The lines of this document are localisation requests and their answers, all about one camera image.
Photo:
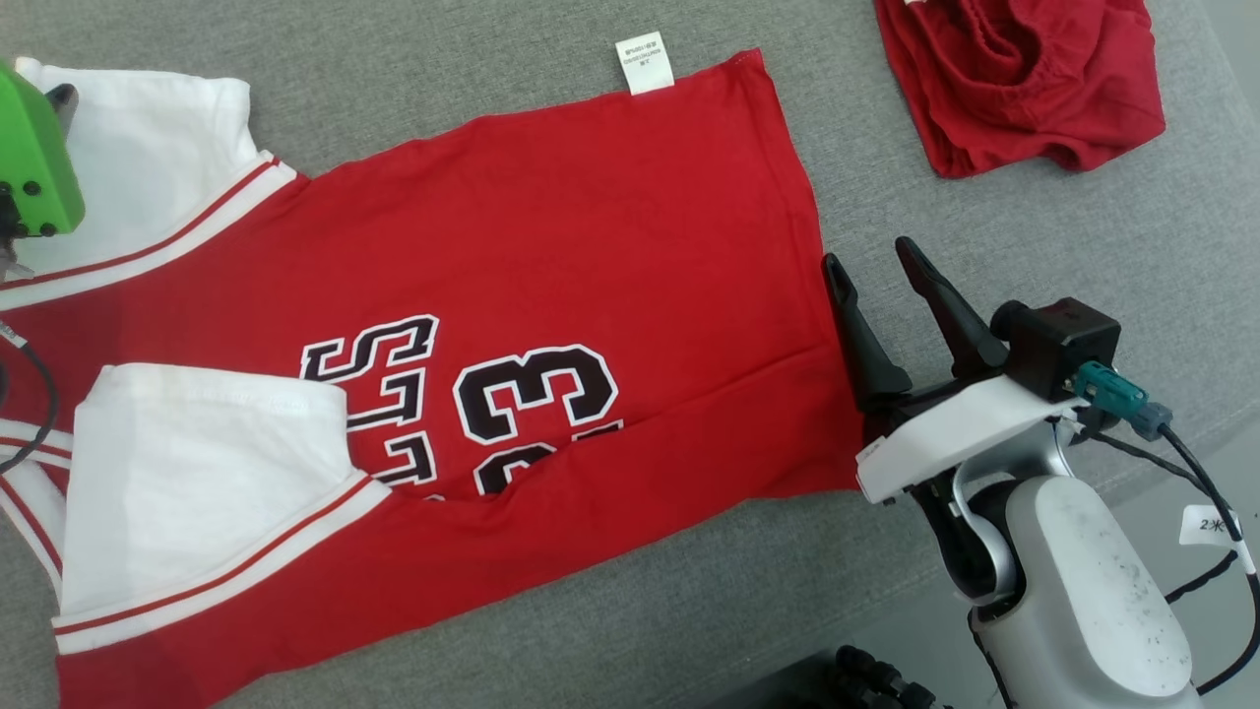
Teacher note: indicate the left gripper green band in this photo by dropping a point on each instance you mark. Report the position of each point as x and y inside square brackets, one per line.
[34, 167]

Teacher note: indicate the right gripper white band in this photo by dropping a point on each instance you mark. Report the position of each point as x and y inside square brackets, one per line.
[965, 433]

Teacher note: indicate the red shorts white side stripe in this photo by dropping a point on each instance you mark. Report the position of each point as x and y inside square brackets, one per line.
[1014, 98]

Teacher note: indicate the red jersey white sleeves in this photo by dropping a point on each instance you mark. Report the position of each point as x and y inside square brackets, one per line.
[591, 217]

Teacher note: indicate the grey fabric sofa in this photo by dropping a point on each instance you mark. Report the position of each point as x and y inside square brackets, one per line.
[394, 89]

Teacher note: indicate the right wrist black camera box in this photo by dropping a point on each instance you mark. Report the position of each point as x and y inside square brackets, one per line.
[1068, 340]

